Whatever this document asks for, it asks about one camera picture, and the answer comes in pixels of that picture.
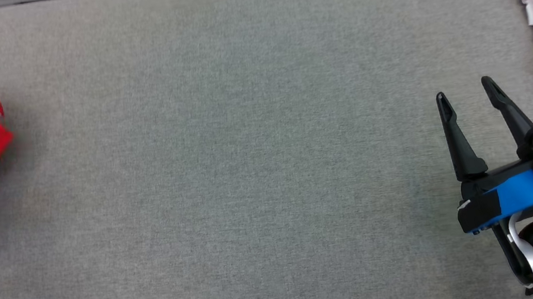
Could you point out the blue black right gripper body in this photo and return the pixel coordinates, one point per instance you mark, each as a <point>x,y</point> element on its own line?
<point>523,191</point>

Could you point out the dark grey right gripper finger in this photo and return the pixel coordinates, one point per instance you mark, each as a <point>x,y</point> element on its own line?
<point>461,143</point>
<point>509,115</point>

